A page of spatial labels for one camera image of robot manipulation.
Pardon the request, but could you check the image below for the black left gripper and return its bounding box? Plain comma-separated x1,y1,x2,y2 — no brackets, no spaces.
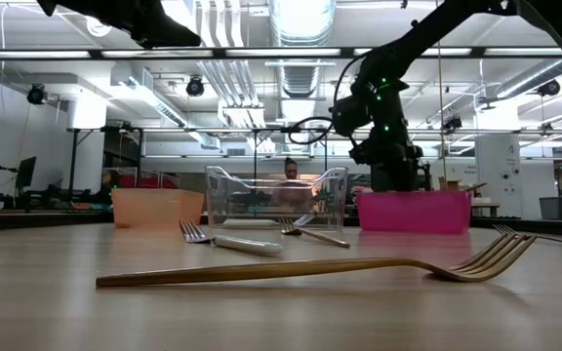
36,0,202,50

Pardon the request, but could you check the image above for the red plastic bin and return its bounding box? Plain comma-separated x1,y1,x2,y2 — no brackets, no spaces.
356,190,473,236

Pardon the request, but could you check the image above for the white handled silver fork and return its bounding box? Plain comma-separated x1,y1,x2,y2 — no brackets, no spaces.
179,219,286,257

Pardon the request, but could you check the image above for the black fork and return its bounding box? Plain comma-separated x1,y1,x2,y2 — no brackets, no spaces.
493,223,562,251

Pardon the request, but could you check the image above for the cardboard box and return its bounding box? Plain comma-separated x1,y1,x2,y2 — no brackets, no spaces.
437,175,462,192

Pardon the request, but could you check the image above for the black overhead rig beam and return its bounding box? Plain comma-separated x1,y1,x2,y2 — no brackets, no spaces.
0,46,562,62

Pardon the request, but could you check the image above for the person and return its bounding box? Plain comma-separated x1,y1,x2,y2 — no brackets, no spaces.
96,169,122,206
271,156,315,211

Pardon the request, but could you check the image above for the clear plastic bin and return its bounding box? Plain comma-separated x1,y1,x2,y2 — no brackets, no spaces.
205,165,349,231

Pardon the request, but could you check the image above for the grey waste bin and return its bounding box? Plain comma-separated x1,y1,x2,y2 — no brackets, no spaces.
538,196,562,221

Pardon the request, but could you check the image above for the orange plastic bin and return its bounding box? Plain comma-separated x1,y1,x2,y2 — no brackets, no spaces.
110,188,205,230

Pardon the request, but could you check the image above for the black computer monitor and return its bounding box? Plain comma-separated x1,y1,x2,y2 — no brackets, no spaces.
15,155,38,196

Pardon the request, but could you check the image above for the black ceiling camera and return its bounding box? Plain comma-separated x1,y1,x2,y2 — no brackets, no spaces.
536,78,562,98
442,114,463,136
25,83,49,106
184,76,206,98

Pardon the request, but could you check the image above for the black rig frame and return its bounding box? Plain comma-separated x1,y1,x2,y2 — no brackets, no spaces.
65,125,145,196
251,126,330,179

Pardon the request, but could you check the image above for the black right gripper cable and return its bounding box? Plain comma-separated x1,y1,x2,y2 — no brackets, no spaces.
288,53,360,146

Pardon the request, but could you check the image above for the silver ventilation duct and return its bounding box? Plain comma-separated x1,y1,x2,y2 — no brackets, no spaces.
266,0,337,155

